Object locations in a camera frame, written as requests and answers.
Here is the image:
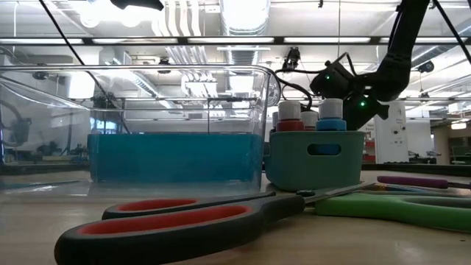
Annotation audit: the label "clear plastic bin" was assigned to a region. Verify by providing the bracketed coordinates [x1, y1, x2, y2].
[0, 65, 283, 196]

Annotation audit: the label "red and black scissors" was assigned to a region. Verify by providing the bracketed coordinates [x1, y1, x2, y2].
[54, 181, 377, 265]

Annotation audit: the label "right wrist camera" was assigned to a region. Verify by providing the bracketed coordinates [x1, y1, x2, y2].
[309, 60, 358, 100]

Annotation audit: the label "blue paint bottle white cap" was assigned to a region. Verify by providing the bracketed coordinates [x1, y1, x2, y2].
[308, 98, 348, 156]

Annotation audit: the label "white pillar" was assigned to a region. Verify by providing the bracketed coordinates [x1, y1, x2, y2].
[372, 99, 410, 163]

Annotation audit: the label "black aluminium frame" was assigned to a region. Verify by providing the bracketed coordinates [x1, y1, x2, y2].
[0, 161, 471, 178]

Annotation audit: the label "red paint bottle white cap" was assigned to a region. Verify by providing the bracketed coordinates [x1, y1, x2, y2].
[275, 99, 305, 133]

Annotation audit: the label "teal rectangular tray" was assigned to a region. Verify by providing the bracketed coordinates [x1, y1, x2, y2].
[87, 132, 266, 184]

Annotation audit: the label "green scissors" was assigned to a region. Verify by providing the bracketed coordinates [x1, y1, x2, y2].
[314, 193, 471, 234]

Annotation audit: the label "black overhead beam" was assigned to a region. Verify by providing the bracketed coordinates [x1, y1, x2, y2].
[0, 35, 471, 46]

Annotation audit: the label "brown paint bottle white cap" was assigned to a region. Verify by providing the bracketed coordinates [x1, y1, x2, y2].
[300, 110, 319, 132]

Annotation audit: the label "small teal basket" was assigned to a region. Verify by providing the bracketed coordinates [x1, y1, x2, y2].
[263, 130, 366, 193]

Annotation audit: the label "thin black cable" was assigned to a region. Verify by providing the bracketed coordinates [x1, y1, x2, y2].
[38, 0, 132, 134]

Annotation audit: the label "ribbed ceiling duct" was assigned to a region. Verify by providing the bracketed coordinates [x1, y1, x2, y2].
[219, 0, 272, 67]

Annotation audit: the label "purple scissors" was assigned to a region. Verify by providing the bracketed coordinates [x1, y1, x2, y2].
[376, 175, 471, 191]

